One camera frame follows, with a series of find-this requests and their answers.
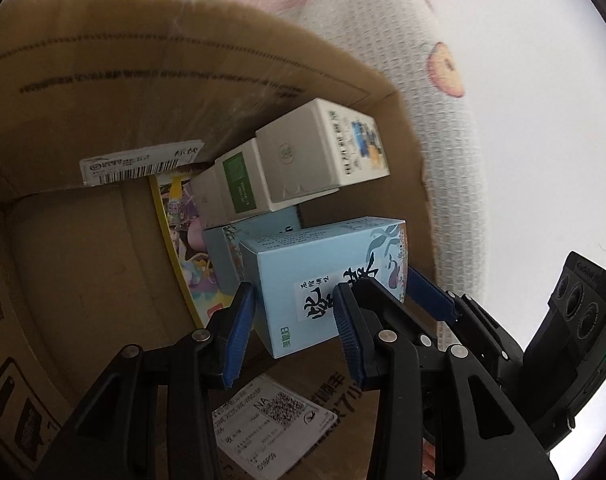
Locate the white shipping label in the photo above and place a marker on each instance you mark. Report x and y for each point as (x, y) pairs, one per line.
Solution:
(273, 425)

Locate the brown cardboard box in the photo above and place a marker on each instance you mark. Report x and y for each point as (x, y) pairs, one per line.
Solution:
(83, 260)

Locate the white barcode label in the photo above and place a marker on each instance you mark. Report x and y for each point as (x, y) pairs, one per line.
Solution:
(133, 162)

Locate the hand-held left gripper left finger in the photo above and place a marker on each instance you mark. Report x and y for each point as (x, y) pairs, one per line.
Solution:
(238, 332)

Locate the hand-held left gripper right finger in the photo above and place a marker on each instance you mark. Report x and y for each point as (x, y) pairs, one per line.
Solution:
(347, 340)

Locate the light blue floral edge box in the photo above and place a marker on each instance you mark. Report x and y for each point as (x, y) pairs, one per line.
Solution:
(223, 255)

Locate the pink white printed blanket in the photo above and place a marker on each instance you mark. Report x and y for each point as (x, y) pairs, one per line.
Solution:
(373, 35)

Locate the yellow cartoon picture book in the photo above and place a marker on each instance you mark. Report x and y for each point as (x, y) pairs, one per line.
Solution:
(193, 260)

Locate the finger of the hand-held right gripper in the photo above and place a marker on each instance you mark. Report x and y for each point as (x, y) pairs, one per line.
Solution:
(430, 292)

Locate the white box with cartoon print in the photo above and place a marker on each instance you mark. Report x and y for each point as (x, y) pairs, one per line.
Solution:
(303, 155)

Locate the light blue whale print box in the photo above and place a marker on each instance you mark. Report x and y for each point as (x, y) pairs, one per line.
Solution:
(293, 270)

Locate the white box with green label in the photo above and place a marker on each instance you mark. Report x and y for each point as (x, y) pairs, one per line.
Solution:
(238, 180)

